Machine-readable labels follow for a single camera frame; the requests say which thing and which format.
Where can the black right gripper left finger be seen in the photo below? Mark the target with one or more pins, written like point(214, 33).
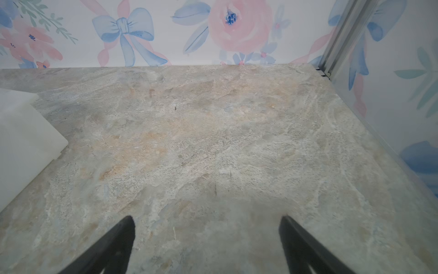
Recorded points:
point(110, 254)

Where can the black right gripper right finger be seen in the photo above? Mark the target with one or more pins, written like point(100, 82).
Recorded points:
point(305, 254)

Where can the white plastic bin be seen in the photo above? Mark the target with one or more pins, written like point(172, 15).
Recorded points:
point(28, 143)

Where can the aluminium corner frame post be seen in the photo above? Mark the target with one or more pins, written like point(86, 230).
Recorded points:
point(352, 21)

